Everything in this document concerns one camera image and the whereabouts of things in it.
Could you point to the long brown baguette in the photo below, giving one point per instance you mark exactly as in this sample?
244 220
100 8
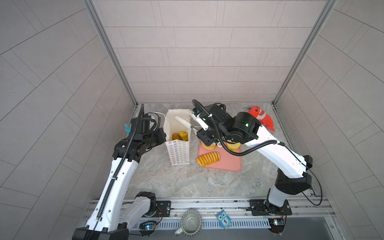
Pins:
176 136

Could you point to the blue owl figurine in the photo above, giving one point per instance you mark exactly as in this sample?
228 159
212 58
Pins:
224 220

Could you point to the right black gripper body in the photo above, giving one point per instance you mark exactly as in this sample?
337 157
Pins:
212 133

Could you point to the ring shaped bread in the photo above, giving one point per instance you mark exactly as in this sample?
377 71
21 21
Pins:
208 148

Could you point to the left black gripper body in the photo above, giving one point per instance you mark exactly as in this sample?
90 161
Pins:
152 139

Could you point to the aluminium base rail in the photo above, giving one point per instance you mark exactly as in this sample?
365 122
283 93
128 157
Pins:
170 211

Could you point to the teal bottle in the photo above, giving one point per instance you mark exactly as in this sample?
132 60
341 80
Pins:
127 128

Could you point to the cut yellow bread roll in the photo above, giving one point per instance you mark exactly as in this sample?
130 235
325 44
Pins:
233 146

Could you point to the right circuit board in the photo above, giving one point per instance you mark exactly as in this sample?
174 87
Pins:
277 225

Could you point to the red plush fish toy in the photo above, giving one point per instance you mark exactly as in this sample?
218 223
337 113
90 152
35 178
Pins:
262 116

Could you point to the dark orange oval bread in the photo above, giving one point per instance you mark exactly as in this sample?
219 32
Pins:
184 136

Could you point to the left green circuit board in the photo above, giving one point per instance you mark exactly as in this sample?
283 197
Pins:
147 228

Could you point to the white printed paper bag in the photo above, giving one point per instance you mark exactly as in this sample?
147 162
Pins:
178 130

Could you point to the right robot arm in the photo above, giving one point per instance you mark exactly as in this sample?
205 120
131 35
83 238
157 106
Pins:
244 134

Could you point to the pink plastic tray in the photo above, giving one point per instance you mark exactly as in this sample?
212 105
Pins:
227 161

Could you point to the metal fluted cup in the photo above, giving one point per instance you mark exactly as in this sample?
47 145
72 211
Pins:
191 224

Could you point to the ridged yellow bread loaf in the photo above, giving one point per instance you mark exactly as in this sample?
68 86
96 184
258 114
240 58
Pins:
208 159

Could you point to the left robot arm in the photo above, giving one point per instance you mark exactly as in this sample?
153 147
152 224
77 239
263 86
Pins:
107 222

